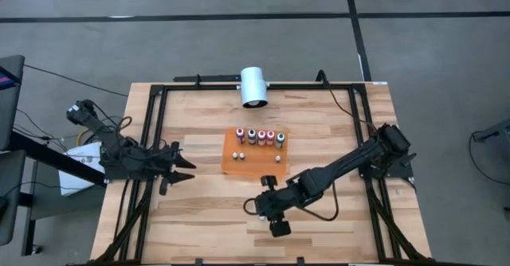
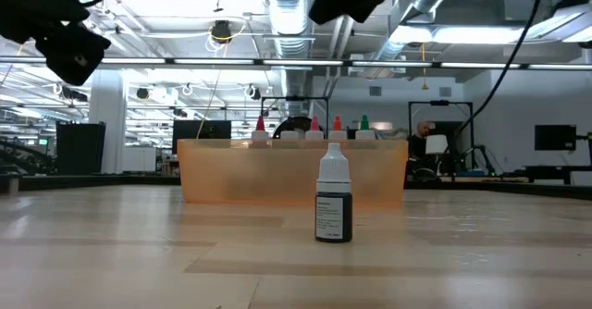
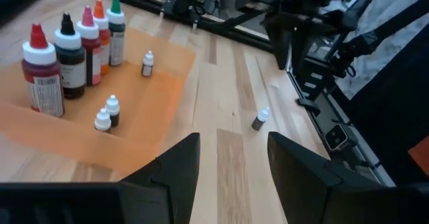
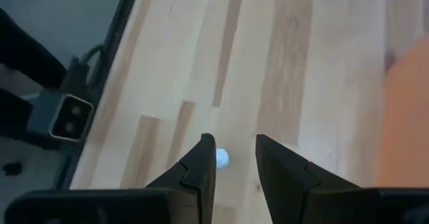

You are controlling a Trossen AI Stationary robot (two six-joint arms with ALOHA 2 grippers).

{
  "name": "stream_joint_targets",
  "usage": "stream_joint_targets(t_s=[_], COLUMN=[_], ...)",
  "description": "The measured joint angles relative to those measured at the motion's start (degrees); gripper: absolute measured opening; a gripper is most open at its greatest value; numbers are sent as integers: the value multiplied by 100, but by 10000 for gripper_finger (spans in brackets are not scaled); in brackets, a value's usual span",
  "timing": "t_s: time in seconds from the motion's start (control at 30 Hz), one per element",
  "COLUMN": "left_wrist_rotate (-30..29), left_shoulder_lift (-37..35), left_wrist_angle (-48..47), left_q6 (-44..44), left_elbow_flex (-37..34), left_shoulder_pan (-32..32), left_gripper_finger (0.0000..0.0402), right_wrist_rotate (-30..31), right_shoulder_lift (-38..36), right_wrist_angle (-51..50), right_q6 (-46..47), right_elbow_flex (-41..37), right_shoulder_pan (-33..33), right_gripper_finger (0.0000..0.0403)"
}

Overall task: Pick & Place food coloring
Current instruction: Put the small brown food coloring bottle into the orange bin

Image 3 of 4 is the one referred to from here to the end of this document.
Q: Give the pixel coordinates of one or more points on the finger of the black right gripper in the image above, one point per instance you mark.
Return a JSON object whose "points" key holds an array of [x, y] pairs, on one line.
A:
{"points": [[303, 41], [279, 39]]}

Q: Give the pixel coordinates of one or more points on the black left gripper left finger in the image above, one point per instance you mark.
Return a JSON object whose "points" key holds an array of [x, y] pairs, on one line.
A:
{"points": [[174, 183]]}

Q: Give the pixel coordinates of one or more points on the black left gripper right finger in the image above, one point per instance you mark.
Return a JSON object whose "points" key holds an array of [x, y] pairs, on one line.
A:
{"points": [[301, 190]]}

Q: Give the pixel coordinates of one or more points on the green-capped food coloring bottle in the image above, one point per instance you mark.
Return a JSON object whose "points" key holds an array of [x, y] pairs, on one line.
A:
{"points": [[116, 39]]}

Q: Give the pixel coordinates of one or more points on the orange-capped food coloring bottle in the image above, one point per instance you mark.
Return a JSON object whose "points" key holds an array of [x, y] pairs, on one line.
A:
{"points": [[102, 43]]}

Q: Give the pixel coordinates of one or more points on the pink-capped food coloring bottle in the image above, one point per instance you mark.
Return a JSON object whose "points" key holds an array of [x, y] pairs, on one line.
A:
{"points": [[88, 49]]}

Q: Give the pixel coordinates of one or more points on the red-capped food coloring bottle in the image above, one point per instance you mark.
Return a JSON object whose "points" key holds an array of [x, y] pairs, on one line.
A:
{"points": [[43, 83]]}

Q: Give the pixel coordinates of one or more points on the black table clamp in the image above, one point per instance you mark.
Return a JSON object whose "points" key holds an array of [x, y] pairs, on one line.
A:
{"points": [[308, 106]]}

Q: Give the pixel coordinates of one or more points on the translucent orange plastic tray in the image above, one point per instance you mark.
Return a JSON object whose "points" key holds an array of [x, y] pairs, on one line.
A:
{"points": [[144, 116]]}

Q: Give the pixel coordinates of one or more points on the silver stereo camera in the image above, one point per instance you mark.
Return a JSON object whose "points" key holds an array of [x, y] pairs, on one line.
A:
{"points": [[336, 137]]}

